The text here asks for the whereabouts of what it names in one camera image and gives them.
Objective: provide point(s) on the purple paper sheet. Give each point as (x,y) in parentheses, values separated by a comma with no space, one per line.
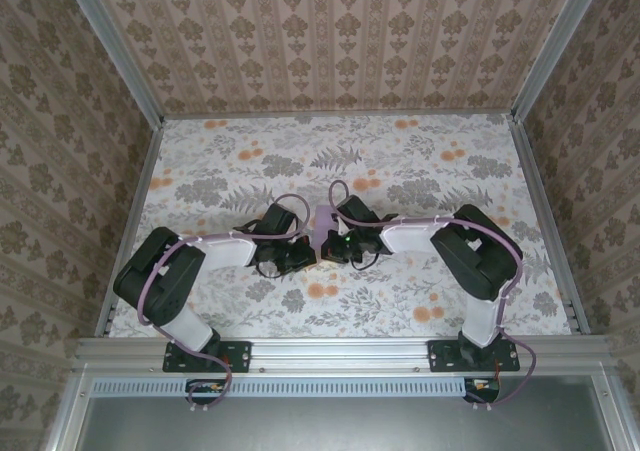
(327,218)

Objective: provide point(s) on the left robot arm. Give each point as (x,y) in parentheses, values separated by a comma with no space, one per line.
(160,281)

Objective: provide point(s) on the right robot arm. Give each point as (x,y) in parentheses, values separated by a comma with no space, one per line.
(480,266)

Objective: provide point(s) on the floral table mat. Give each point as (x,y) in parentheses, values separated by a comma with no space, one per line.
(320,141)

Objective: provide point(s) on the grey metal panel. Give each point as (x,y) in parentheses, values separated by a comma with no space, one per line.
(325,426)

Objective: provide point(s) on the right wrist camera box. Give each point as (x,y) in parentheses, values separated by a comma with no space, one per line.
(346,236)

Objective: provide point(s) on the aluminium mounting rail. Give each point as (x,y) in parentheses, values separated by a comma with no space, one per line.
(340,353)

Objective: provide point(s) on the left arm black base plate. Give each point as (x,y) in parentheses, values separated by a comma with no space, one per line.
(240,356)

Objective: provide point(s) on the aluminium side rail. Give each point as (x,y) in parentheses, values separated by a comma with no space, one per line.
(141,181)
(536,181)

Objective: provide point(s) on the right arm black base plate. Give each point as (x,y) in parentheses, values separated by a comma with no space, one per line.
(442,356)

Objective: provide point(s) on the aluminium frame post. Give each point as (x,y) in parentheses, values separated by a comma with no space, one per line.
(122,56)
(555,46)

